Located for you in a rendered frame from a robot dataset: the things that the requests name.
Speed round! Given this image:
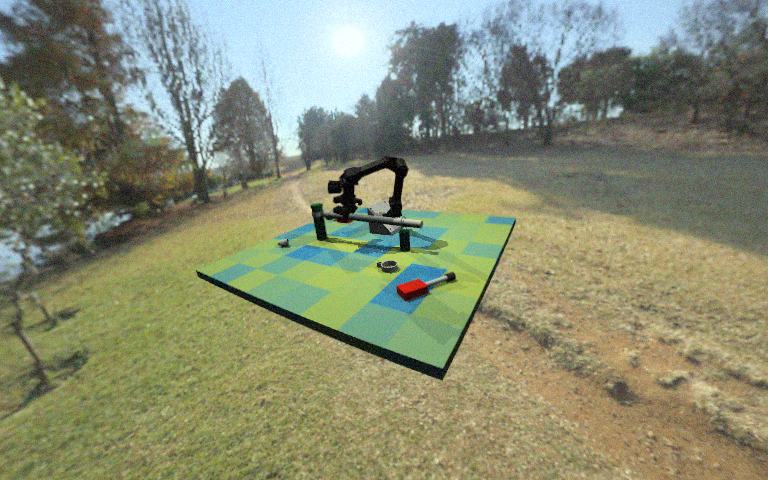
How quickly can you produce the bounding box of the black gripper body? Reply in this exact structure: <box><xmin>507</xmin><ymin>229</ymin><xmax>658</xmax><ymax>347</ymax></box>
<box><xmin>332</xmin><ymin>193</ymin><xmax>362</xmax><ymax>215</ymax></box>

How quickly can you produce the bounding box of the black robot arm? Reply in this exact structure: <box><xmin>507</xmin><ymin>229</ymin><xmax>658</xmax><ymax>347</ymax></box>
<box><xmin>328</xmin><ymin>156</ymin><xmax>409</xmax><ymax>218</ymax></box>

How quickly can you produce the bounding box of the cream cylinder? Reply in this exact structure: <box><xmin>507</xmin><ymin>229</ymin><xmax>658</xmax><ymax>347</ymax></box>
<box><xmin>329</xmin><ymin>211</ymin><xmax>423</xmax><ymax>228</ymax></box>

